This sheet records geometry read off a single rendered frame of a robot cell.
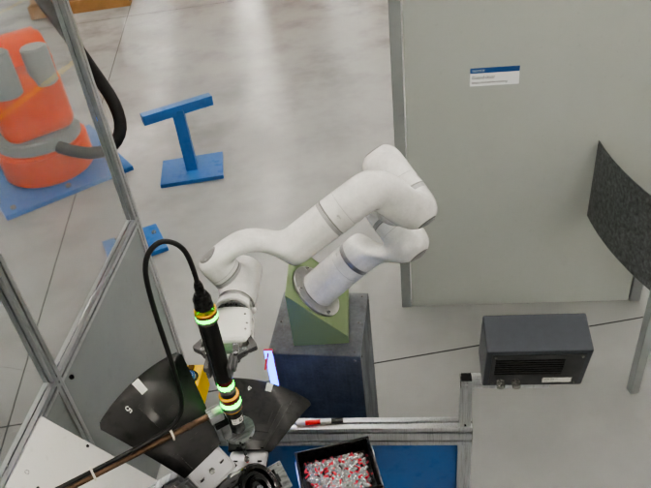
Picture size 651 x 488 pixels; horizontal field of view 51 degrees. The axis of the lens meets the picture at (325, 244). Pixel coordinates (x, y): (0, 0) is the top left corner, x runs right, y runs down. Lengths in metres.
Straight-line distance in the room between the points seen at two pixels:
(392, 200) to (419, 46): 1.45
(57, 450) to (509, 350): 1.08
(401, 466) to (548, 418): 1.14
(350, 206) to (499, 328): 0.56
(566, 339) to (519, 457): 1.35
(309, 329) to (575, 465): 1.40
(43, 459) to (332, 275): 0.96
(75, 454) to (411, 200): 0.94
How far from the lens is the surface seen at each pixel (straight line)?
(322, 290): 2.14
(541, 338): 1.82
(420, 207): 1.60
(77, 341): 2.42
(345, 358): 2.20
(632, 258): 3.12
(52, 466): 1.66
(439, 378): 3.36
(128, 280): 2.81
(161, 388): 1.56
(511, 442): 3.16
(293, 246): 1.52
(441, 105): 3.04
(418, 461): 2.25
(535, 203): 3.37
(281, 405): 1.79
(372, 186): 1.49
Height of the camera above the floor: 2.52
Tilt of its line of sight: 37 degrees down
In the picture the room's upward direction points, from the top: 7 degrees counter-clockwise
